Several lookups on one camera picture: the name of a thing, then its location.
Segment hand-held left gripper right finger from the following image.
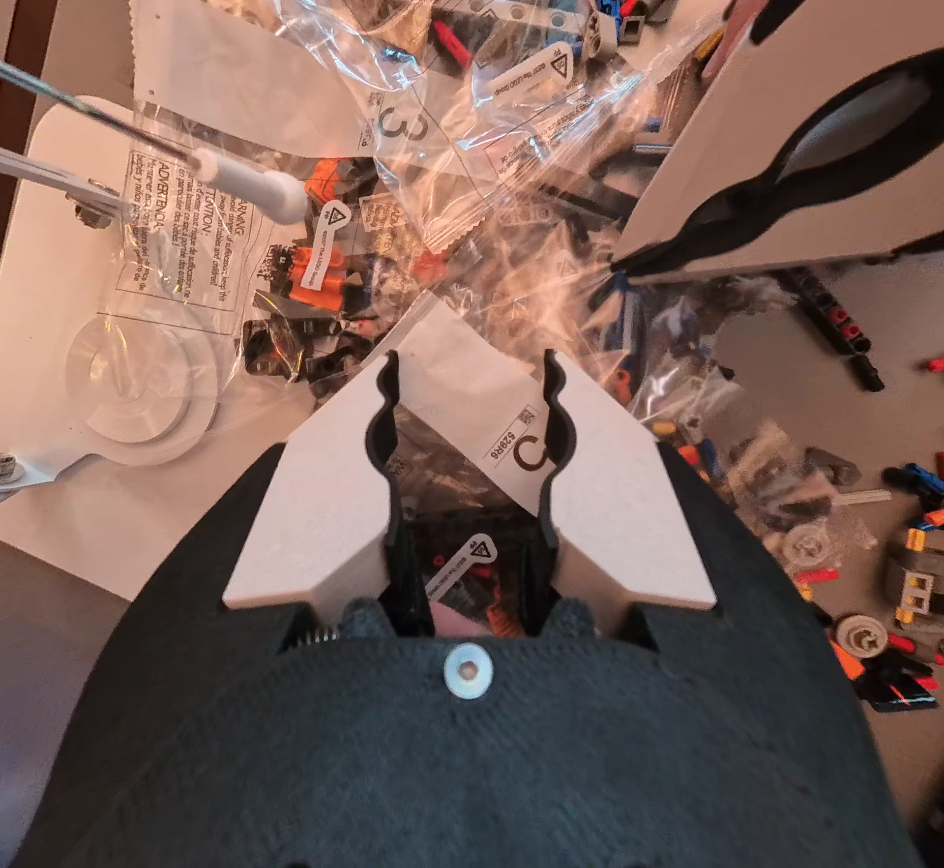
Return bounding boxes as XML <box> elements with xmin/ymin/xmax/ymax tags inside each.
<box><xmin>525</xmin><ymin>348</ymin><xmax>718</xmax><ymax>639</ymax></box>

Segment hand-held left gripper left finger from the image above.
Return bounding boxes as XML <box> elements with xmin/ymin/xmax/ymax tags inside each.
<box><xmin>221</xmin><ymin>350</ymin><xmax>432</xmax><ymax>636</ymax></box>

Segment long grey holed beam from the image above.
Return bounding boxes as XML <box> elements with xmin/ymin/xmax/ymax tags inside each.
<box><xmin>367</xmin><ymin>0</ymin><xmax>589</xmax><ymax>33</ymax></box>

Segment wooden and white book stand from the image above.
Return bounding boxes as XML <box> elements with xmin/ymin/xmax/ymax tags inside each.
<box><xmin>0</xmin><ymin>59</ymin><xmax>348</xmax><ymax>602</ymax></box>

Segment pile of toy bricks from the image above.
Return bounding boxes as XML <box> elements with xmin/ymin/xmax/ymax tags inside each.
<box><xmin>649</xmin><ymin>359</ymin><xmax>944</xmax><ymax>716</ymax></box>

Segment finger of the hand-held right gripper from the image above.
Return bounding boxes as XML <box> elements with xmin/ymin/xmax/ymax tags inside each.
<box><xmin>611</xmin><ymin>0</ymin><xmax>944</xmax><ymax>273</ymax></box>
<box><xmin>611</xmin><ymin>136</ymin><xmax>944</xmax><ymax>288</ymax></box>

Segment black holed beam red pins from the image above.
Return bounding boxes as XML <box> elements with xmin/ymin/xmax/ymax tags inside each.
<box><xmin>780</xmin><ymin>269</ymin><xmax>887</xmax><ymax>394</ymax></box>

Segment clear plastic parts bag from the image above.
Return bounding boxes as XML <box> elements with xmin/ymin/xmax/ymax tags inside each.
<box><xmin>383</xmin><ymin>289</ymin><xmax>742</xmax><ymax>633</ymax></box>
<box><xmin>354</xmin><ymin>57</ymin><xmax>687</xmax><ymax>279</ymax></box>
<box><xmin>96</xmin><ymin>119</ymin><xmax>473</xmax><ymax>400</ymax></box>
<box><xmin>125</xmin><ymin>0</ymin><xmax>613</xmax><ymax>161</ymax></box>

